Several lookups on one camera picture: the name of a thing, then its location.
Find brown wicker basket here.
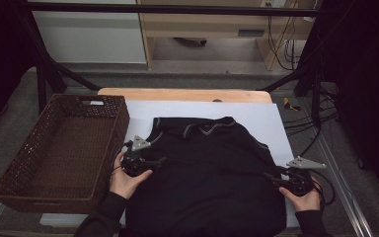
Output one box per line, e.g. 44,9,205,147
0,93,131,215

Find person's left hand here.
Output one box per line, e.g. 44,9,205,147
109,152,153,200

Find black looped cable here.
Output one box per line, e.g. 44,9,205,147
319,169,337,206

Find yellow and black tape piece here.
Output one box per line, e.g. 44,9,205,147
282,97,302,112

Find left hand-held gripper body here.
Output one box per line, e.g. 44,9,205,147
120,135,154,178

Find person's right hand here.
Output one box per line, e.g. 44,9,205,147
278,177,322,212

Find hanging black and yellow cables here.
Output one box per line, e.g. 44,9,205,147
266,0,302,72

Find bundle of black cables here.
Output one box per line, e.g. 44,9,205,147
282,88,340,159

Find white cabinet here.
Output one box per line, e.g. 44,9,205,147
29,0,147,65

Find right hand-held gripper cable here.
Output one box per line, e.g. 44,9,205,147
310,169,330,211

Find dark shirt with grey trim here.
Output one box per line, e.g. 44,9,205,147
124,116,288,237

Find dark curved object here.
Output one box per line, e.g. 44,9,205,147
173,37,208,47

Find light wooden desk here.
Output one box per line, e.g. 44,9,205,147
137,0,317,72

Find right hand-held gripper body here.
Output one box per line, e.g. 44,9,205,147
277,156,327,197

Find black curtain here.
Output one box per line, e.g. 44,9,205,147
0,0,43,139
319,0,379,208

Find black metal frame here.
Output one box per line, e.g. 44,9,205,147
19,1,325,127

